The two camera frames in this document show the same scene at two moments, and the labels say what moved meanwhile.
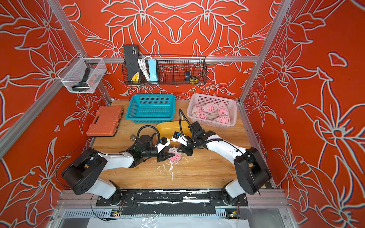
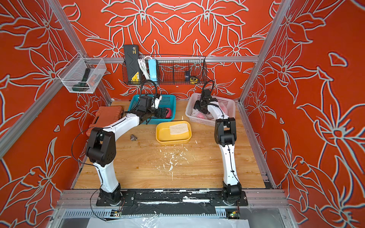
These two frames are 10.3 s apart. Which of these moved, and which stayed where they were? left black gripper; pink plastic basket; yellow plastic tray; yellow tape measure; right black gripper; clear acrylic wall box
Moved: left black gripper; right black gripper
Stayed: clear acrylic wall box; pink plastic basket; yellow tape measure; yellow plastic tray
